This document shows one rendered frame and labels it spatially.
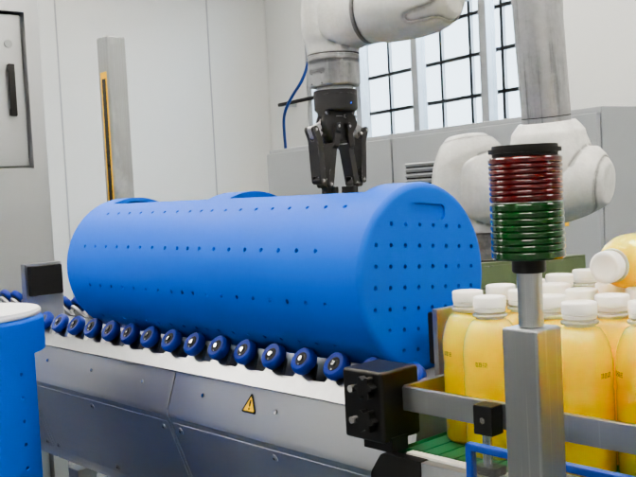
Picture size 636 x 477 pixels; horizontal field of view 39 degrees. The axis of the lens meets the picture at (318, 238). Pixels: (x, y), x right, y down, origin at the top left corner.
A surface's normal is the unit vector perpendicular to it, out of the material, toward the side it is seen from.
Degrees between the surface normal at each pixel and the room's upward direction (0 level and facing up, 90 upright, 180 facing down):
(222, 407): 71
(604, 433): 90
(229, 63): 90
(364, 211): 43
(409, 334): 90
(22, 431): 90
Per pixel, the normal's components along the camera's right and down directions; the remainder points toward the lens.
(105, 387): -0.71, -0.26
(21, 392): 0.86, -0.02
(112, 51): 0.67, 0.00
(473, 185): -0.56, 0.00
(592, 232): -0.85, 0.07
